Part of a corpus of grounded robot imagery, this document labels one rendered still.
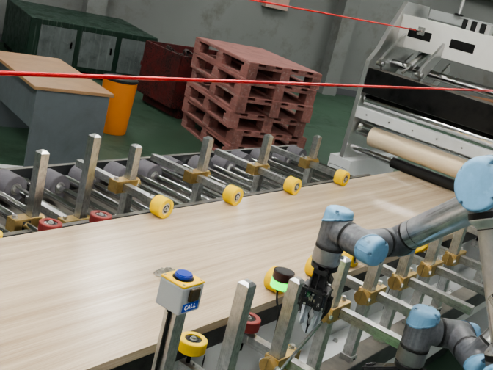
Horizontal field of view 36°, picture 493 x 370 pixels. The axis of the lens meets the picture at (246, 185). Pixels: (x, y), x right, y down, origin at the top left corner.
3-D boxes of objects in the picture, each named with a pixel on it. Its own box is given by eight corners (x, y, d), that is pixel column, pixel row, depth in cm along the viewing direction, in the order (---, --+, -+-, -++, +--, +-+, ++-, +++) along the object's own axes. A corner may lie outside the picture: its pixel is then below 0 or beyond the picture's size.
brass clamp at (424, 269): (441, 273, 297) (445, 261, 295) (428, 280, 286) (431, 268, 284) (427, 266, 300) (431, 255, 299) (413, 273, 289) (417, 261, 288)
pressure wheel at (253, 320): (257, 352, 227) (266, 318, 224) (242, 359, 221) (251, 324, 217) (238, 340, 231) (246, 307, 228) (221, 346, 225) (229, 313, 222)
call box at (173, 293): (198, 312, 165) (205, 280, 163) (177, 319, 160) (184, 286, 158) (175, 298, 169) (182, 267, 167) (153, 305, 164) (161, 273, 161)
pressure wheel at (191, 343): (197, 367, 211) (206, 331, 207) (200, 383, 203) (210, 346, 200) (169, 364, 209) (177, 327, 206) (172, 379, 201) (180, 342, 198)
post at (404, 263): (381, 357, 280) (418, 240, 266) (376, 360, 277) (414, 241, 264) (373, 353, 281) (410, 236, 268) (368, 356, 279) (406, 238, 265)
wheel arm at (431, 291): (472, 313, 261) (475, 304, 260) (468, 316, 258) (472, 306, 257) (351, 256, 288) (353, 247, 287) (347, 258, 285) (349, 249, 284)
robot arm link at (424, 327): (449, 318, 186) (417, 314, 184) (436, 357, 189) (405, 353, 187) (437, 305, 193) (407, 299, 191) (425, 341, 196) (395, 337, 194)
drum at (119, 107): (132, 138, 748) (142, 84, 733) (97, 133, 732) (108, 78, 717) (123, 128, 779) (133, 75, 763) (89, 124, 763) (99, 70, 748)
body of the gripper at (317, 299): (295, 305, 195) (307, 263, 191) (302, 294, 203) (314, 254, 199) (323, 316, 193) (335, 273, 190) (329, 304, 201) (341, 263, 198)
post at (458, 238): (437, 316, 318) (473, 211, 305) (434, 317, 315) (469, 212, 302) (430, 312, 320) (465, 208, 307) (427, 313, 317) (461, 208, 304)
